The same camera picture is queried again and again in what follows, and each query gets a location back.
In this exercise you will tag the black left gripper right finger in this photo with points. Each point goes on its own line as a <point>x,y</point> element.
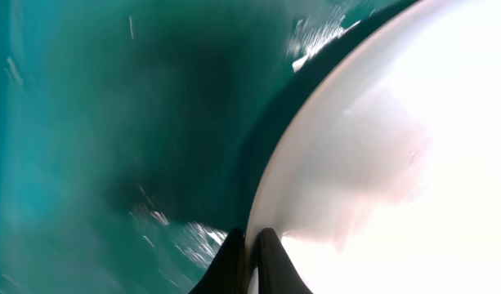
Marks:
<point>276,272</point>

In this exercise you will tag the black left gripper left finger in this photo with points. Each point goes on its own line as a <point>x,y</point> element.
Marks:
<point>225,273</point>

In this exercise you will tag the light blue plate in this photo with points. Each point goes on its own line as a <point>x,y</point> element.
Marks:
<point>388,179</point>

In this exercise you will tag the teal plastic tray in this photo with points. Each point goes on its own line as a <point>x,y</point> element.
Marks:
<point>134,133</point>

